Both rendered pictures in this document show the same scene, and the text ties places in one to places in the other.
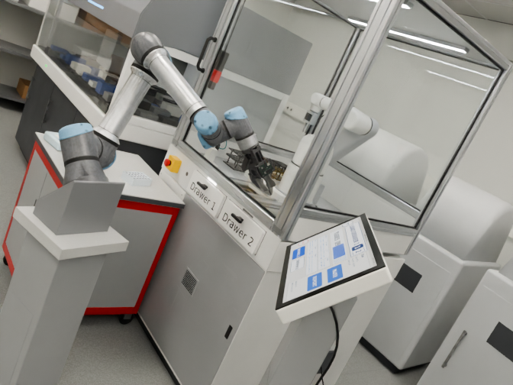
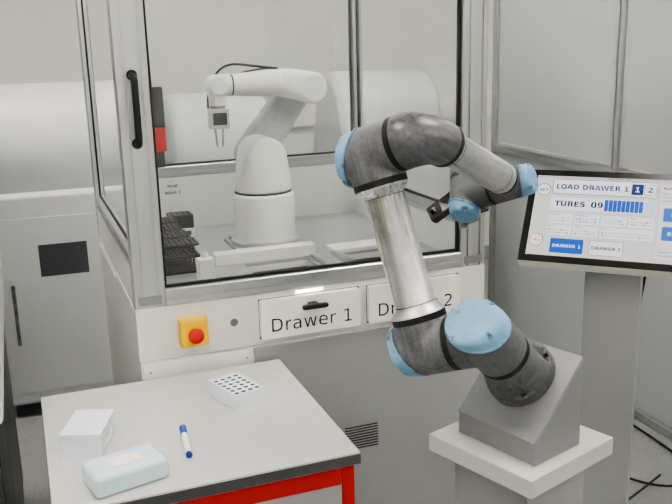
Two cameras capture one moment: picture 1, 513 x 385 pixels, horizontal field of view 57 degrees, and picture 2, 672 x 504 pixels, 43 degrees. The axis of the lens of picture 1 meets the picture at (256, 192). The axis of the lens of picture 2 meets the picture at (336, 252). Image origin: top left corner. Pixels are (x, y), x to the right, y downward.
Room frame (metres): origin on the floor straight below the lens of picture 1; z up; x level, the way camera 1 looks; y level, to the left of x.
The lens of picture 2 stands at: (1.23, 2.23, 1.61)
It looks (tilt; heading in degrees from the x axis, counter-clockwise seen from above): 14 degrees down; 293
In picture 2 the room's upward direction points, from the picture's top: 2 degrees counter-clockwise
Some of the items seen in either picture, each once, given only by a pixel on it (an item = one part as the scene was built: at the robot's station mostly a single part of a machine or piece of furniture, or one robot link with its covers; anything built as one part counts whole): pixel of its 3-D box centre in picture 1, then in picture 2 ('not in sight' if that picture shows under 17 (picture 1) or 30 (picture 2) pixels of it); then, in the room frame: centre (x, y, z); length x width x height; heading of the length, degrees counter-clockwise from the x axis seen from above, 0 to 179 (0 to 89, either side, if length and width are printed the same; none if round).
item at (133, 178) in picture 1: (137, 178); (236, 390); (2.20, 0.56, 0.78); 0.12 x 0.08 x 0.04; 151
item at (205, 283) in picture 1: (246, 284); (282, 401); (2.45, -0.16, 0.40); 1.03 x 0.95 x 0.80; 43
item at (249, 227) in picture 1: (240, 225); (414, 298); (1.92, 0.00, 0.87); 0.29 x 0.02 x 0.11; 43
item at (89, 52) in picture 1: (147, 69); not in sight; (3.63, 1.14, 1.13); 1.78 x 1.14 x 0.45; 43
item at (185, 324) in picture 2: (172, 163); (193, 331); (2.38, 0.46, 0.88); 0.07 x 0.05 x 0.07; 43
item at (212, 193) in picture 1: (205, 192); (311, 313); (2.15, 0.22, 0.87); 0.29 x 0.02 x 0.11; 43
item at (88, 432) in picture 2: not in sight; (88, 432); (2.39, 0.88, 0.79); 0.13 x 0.09 x 0.05; 113
